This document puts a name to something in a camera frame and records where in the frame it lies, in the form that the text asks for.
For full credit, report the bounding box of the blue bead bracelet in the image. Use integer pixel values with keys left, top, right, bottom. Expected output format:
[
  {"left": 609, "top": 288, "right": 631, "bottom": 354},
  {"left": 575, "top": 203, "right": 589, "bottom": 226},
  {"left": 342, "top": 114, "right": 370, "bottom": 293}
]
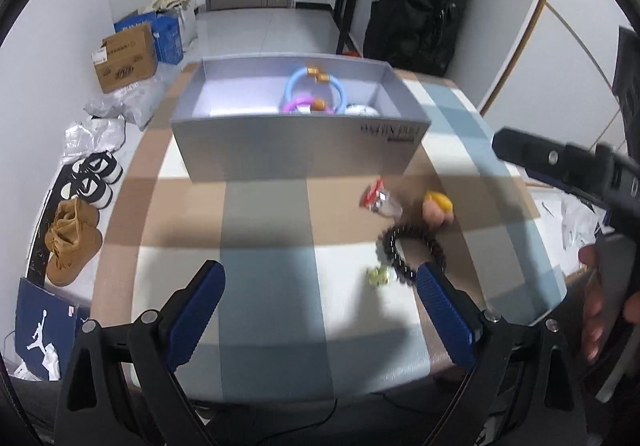
[{"left": 285, "top": 66, "right": 347, "bottom": 114}]

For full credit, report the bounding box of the brown cardboard box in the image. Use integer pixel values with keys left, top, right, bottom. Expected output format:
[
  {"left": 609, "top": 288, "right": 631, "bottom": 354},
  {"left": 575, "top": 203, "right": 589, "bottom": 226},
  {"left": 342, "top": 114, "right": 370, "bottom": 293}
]
[{"left": 91, "top": 23, "right": 158, "bottom": 94}]

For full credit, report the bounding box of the blue cardboard box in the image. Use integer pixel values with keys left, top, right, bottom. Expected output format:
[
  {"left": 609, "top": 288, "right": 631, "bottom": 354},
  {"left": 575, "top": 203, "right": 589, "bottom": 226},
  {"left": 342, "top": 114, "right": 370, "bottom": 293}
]
[{"left": 114, "top": 10, "right": 185, "bottom": 65}]

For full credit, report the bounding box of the black and white sneaker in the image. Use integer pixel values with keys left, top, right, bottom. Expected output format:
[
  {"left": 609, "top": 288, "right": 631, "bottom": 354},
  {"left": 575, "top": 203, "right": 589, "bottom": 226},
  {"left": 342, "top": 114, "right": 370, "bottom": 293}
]
[
  {"left": 70, "top": 152, "right": 123, "bottom": 184},
  {"left": 59, "top": 173, "right": 113, "bottom": 211}
]

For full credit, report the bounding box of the person's right hand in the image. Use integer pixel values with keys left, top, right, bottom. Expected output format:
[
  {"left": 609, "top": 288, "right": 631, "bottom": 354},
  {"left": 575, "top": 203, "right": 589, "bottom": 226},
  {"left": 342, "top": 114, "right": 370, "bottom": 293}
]
[{"left": 577, "top": 243, "right": 608, "bottom": 366}]

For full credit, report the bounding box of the small green trinket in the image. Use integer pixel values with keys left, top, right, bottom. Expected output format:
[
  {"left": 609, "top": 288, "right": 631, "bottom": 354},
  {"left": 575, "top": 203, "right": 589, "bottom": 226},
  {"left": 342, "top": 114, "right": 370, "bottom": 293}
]
[{"left": 367, "top": 266, "right": 398, "bottom": 287}]

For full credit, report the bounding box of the purple bracelet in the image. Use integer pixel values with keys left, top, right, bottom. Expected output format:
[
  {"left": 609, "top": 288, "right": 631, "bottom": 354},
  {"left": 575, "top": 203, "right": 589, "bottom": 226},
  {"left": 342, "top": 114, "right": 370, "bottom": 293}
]
[{"left": 280, "top": 96, "right": 336, "bottom": 115}]

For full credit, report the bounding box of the grey plastic bag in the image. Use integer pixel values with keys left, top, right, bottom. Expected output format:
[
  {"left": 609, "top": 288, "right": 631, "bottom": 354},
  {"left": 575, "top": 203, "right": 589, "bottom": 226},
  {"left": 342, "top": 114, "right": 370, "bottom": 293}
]
[{"left": 84, "top": 78, "right": 168, "bottom": 129}]

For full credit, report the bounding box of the clear plastic wrapping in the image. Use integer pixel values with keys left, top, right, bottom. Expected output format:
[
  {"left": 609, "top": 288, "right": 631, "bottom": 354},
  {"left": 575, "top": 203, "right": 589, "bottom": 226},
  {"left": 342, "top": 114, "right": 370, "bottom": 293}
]
[{"left": 62, "top": 118, "right": 128, "bottom": 164}]

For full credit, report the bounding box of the white plastic bag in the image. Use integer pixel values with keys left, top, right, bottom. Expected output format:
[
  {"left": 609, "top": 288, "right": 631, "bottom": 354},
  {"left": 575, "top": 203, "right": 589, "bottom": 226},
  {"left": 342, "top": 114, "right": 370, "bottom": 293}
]
[{"left": 177, "top": 6, "right": 198, "bottom": 46}]

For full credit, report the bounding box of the white crumpled plastic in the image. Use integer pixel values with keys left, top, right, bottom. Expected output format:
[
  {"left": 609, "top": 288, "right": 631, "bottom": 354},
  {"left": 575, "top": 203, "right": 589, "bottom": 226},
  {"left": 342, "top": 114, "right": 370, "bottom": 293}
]
[{"left": 530, "top": 186, "right": 608, "bottom": 271}]

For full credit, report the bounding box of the blue Jordan shoe box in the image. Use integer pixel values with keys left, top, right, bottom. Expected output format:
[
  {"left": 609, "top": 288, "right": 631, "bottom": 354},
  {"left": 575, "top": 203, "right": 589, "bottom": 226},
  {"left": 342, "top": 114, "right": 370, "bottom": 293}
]
[{"left": 14, "top": 277, "right": 91, "bottom": 382}]

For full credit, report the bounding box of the grey cardboard box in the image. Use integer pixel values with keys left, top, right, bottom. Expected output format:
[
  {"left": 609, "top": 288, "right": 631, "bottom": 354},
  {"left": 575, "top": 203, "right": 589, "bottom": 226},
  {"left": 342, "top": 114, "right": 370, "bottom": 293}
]
[{"left": 170, "top": 53, "right": 432, "bottom": 184}]

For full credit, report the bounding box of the black backpack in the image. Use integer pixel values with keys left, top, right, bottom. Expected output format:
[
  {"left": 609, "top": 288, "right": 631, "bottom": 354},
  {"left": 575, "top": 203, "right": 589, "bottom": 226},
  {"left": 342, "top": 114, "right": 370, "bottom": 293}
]
[{"left": 362, "top": 0, "right": 476, "bottom": 76}]

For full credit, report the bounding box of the brown suede boot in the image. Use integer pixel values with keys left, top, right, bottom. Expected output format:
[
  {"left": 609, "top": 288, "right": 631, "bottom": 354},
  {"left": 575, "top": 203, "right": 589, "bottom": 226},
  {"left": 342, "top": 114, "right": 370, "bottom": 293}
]
[
  {"left": 44, "top": 221, "right": 103, "bottom": 287},
  {"left": 55, "top": 198, "right": 101, "bottom": 237}
]

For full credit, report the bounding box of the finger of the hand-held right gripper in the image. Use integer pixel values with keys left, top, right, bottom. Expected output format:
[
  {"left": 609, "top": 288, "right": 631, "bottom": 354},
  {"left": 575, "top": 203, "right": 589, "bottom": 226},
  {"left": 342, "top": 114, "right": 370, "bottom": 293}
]
[{"left": 491, "top": 127, "right": 608, "bottom": 201}]

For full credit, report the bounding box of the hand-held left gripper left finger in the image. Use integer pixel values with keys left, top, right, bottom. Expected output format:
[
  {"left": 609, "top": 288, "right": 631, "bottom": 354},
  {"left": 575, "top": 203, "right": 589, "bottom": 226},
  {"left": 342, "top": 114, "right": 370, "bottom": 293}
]
[{"left": 54, "top": 260, "right": 227, "bottom": 446}]

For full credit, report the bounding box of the checked tablecloth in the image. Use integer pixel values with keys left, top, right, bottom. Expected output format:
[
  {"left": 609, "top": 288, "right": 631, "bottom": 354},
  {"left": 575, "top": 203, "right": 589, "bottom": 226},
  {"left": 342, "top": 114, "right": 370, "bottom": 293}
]
[{"left": 90, "top": 60, "right": 568, "bottom": 402}]

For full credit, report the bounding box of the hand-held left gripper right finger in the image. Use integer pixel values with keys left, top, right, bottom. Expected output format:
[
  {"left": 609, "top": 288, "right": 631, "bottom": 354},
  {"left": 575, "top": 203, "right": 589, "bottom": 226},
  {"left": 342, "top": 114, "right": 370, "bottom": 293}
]
[{"left": 416, "top": 262, "right": 588, "bottom": 446}]

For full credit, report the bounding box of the black spiral hair tie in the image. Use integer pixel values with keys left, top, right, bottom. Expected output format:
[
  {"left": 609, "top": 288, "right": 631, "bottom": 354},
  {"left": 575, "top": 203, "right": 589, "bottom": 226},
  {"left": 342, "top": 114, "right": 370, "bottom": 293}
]
[{"left": 376, "top": 222, "right": 446, "bottom": 283}]

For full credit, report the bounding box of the red clear plastic packet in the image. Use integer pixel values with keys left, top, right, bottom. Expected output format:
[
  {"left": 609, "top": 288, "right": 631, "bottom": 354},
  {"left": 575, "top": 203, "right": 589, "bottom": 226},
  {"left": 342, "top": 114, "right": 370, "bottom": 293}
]
[{"left": 361, "top": 179, "right": 403, "bottom": 219}]

